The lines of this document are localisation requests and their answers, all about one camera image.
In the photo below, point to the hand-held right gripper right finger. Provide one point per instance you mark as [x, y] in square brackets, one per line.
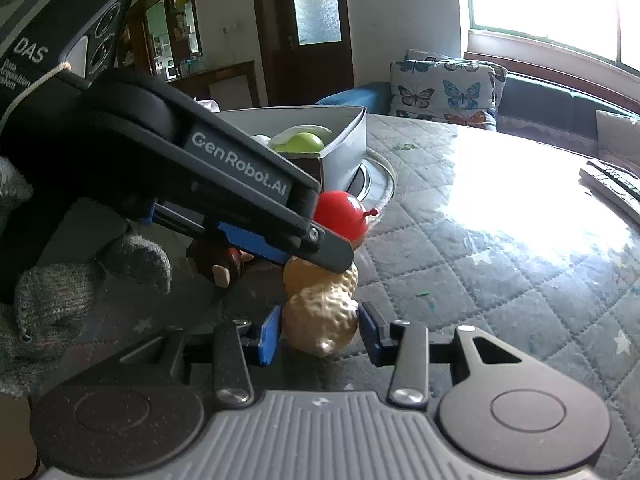
[369, 332]

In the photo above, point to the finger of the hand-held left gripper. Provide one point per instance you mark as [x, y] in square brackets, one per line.
[325, 252]

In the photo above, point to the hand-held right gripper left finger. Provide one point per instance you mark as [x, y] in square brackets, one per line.
[269, 334]

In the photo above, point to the tan toy peanut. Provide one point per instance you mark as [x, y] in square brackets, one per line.
[320, 310]

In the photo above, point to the quilted grey desktop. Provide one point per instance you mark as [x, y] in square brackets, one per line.
[475, 260]

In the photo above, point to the person's left hand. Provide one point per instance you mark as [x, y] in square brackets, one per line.
[55, 300]

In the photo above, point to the red toy fruit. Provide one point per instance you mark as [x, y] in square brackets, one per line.
[342, 215]

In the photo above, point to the brown toy mushroom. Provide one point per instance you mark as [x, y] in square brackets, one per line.
[220, 262]

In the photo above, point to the round metal table inset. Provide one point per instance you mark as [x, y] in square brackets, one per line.
[377, 175]

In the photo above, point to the wooden cabinet with mirror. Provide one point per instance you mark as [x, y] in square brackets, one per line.
[185, 35]

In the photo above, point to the green toy apple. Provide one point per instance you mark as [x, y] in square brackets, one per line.
[300, 142]

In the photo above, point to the grey cardboard box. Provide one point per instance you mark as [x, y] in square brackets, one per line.
[340, 135]

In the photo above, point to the white toy in box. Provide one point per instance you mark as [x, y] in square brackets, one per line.
[295, 131]

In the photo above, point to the dark wooden door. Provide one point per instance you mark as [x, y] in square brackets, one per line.
[300, 30]

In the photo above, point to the butterfly print pillow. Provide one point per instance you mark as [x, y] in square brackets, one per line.
[445, 87]

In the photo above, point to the blue sofa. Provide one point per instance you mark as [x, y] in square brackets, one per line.
[545, 100]

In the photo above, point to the grey remote control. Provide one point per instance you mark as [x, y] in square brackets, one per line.
[610, 192]

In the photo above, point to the black remote control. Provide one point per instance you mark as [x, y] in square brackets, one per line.
[617, 175]

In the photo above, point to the white cushion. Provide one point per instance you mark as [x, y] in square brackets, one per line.
[620, 132]

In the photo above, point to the window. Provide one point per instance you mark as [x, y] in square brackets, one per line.
[545, 0]

